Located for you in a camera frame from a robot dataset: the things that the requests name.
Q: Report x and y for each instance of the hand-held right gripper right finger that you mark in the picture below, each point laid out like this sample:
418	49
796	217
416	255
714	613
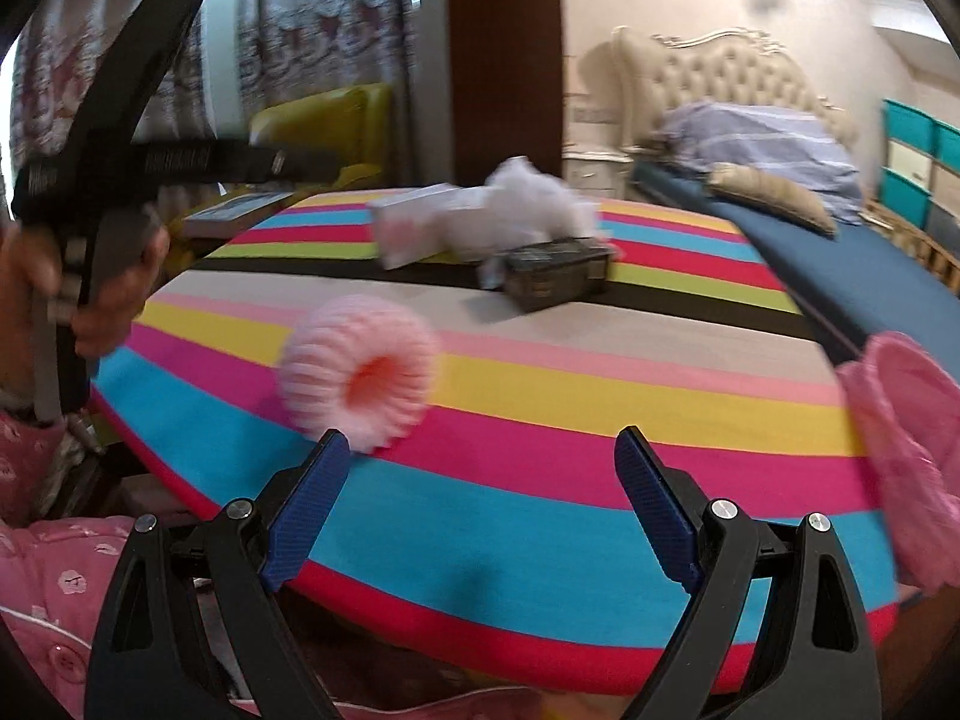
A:
660	517

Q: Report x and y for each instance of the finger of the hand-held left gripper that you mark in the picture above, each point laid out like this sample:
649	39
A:
142	67
240	161

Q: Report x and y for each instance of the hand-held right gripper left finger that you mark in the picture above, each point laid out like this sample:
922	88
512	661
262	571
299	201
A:
304	525

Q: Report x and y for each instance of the orange foam fruit net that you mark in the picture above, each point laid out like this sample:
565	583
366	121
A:
375	384

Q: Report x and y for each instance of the pink foam fruit net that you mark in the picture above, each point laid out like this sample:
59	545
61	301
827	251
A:
315	360

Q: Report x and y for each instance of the white L-shaped foam piece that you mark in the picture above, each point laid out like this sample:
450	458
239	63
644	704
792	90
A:
427	221

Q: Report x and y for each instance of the pink plastic trash bag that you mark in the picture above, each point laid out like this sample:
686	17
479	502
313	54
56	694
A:
907	427

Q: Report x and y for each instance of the person's left hand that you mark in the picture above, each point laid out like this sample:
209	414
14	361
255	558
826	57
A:
120	300

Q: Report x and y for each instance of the flat grey book box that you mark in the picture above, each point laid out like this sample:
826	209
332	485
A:
232	214

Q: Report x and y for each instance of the embroidered grey curtain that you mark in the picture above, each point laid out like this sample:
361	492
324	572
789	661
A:
52	90
322	15

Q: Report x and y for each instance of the yellow leather armchair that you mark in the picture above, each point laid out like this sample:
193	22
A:
330	120

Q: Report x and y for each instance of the small black box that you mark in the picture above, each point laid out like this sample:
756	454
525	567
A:
555	274

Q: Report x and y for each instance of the pink patterned pajamas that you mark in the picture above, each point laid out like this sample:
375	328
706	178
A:
45	600

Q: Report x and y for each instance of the dark wooden wardrobe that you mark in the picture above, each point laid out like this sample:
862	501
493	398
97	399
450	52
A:
502	52

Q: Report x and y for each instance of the crumpled white packing paper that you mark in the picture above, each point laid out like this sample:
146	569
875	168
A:
525	202

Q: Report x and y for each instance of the blue sheeted mattress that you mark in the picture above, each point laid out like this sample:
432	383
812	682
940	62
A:
825	270

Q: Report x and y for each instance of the striped brown pillow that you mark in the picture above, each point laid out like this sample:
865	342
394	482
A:
780	195

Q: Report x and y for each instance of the white nightstand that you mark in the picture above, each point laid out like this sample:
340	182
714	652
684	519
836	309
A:
596	169

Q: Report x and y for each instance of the blue striped duvet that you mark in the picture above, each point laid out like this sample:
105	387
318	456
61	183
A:
765	146

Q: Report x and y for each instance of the cream tufted headboard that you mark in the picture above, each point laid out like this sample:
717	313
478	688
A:
735	75

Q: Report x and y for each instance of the stack of storage bins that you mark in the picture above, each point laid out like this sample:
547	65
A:
911	127

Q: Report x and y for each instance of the wall socket panel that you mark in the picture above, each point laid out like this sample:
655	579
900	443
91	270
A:
591	115

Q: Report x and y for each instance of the wooden crib rail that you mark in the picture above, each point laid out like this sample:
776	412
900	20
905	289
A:
922	247

